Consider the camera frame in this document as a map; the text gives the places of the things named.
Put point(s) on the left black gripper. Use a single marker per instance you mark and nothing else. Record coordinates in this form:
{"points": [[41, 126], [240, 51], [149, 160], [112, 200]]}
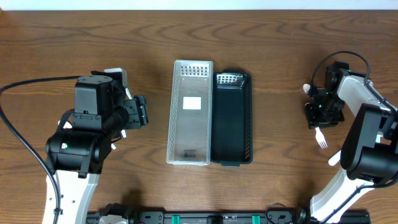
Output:
{"points": [[138, 112]]}

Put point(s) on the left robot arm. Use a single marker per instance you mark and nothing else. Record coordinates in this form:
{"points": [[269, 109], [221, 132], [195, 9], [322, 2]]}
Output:
{"points": [[104, 110]]}

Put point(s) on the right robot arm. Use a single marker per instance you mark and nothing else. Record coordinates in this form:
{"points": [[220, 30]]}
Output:
{"points": [[368, 156]]}

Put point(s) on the black plastic basket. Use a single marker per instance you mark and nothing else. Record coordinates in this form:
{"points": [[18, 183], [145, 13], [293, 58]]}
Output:
{"points": [[231, 140]]}

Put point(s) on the white plastic fork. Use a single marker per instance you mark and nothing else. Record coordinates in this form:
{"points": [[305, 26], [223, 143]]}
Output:
{"points": [[334, 159], [378, 137], [320, 138]]}

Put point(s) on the clear plastic basket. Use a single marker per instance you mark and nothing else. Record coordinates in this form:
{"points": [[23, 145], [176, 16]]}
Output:
{"points": [[189, 136]]}

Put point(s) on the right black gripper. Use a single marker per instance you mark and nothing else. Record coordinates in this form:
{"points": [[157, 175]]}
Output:
{"points": [[324, 116]]}

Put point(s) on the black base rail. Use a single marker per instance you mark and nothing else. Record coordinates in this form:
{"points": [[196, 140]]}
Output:
{"points": [[117, 213]]}

